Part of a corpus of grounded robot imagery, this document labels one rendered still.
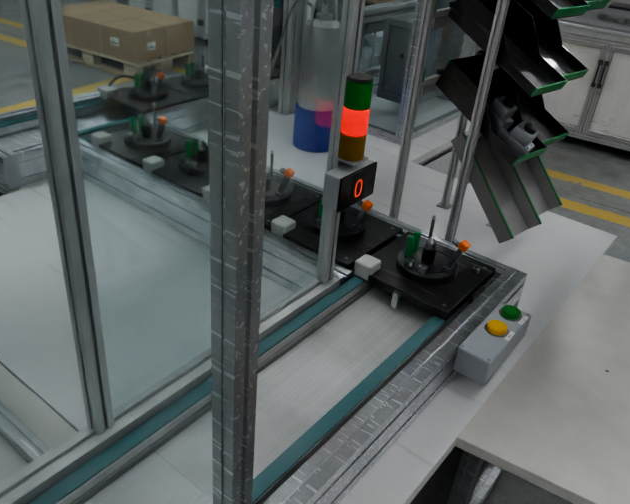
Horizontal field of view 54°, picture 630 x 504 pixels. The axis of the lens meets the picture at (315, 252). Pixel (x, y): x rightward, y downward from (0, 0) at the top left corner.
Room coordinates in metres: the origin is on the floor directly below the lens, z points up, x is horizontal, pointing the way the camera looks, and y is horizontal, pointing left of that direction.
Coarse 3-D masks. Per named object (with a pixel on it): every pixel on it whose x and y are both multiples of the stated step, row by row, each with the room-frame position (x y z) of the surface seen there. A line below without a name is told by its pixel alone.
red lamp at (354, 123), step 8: (344, 112) 1.11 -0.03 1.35; (352, 112) 1.09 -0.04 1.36; (360, 112) 1.09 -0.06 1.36; (368, 112) 1.11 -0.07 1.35; (344, 120) 1.10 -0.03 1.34; (352, 120) 1.09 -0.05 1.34; (360, 120) 1.09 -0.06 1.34; (368, 120) 1.12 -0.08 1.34; (344, 128) 1.10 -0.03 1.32; (352, 128) 1.09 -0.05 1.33; (360, 128) 1.10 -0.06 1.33
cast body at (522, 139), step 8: (520, 128) 1.36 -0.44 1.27; (528, 128) 1.36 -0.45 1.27; (536, 128) 1.37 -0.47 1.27; (504, 136) 1.38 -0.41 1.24; (512, 136) 1.37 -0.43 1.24; (520, 136) 1.36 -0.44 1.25; (528, 136) 1.35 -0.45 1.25; (512, 144) 1.37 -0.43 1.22; (520, 144) 1.36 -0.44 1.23; (528, 144) 1.37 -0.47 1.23; (520, 152) 1.36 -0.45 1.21; (528, 152) 1.37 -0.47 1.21
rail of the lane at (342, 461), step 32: (480, 288) 1.14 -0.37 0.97; (512, 288) 1.17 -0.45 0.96; (480, 320) 1.04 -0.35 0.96; (448, 352) 0.92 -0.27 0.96; (416, 384) 0.83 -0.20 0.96; (384, 416) 0.74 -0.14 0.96; (416, 416) 0.84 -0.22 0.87; (320, 448) 0.66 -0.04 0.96; (352, 448) 0.67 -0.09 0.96; (384, 448) 0.75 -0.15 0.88; (288, 480) 0.60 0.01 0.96; (320, 480) 0.60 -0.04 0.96; (352, 480) 0.67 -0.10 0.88
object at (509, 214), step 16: (464, 144) 1.43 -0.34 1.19; (480, 144) 1.51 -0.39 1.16; (480, 160) 1.47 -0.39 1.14; (496, 160) 1.50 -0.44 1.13; (480, 176) 1.38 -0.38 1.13; (496, 176) 1.46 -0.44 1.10; (512, 176) 1.46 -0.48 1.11; (480, 192) 1.38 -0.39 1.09; (496, 192) 1.43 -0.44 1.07; (512, 192) 1.45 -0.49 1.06; (496, 208) 1.34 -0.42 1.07; (512, 208) 1.42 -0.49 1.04; (528, 208) 1.42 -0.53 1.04; (496, 224) 1.33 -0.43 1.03; (512, 224) 1.38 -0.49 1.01; (528, 224) 1.41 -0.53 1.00
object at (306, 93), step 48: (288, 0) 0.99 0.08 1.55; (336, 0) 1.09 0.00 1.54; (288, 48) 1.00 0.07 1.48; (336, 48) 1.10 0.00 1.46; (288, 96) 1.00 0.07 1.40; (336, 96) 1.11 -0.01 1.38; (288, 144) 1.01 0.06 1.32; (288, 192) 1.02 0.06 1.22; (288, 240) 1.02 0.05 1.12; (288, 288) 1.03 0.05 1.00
